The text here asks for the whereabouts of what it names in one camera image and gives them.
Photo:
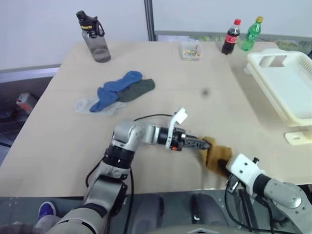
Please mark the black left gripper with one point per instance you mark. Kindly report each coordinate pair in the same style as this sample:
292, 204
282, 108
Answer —
179, 141

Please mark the mustard yellow sock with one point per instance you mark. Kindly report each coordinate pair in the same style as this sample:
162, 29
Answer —
217, 156

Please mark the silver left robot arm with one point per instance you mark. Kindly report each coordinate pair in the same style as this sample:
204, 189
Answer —
136, 132

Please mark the small clear plastic container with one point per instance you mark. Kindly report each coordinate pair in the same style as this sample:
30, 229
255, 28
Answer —
191, 52

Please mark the white plastic basket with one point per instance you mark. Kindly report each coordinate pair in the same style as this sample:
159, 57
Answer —
287, 92

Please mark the dark green sock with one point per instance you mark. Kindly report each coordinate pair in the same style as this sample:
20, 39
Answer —
139, 89

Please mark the flat cream plastic piece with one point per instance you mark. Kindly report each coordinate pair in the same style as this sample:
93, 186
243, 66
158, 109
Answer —
297, 139

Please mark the blue sock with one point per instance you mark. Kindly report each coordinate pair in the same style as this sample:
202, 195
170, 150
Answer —
114, 87

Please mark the cola bottle red cap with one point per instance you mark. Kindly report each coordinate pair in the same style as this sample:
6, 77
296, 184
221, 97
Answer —
230, 39

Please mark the green plastic soda bottle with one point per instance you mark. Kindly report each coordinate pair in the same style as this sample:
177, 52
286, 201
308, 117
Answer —
252, 33

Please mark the light grey sock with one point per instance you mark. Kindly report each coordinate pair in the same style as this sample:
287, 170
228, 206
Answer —
83, 104

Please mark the grey water bottle black cap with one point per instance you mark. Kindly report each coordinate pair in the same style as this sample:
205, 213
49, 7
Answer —
97, 46

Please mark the blue shoe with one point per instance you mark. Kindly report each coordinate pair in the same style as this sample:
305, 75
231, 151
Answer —
46, 209

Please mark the red and grey device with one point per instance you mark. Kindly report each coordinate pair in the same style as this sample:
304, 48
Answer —
26, 101

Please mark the grey trouser leg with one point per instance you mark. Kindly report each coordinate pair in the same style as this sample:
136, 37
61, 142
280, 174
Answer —
19, 228

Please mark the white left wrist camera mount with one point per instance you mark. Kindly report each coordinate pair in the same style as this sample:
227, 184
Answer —
180, 117

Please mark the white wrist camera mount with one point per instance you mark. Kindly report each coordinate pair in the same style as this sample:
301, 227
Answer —
180, 117
243, 168

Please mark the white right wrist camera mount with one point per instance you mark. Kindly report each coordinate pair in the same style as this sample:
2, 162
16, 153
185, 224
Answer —
243, 168

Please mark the grey metal post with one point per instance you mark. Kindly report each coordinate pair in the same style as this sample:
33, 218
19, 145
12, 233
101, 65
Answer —
149, 19

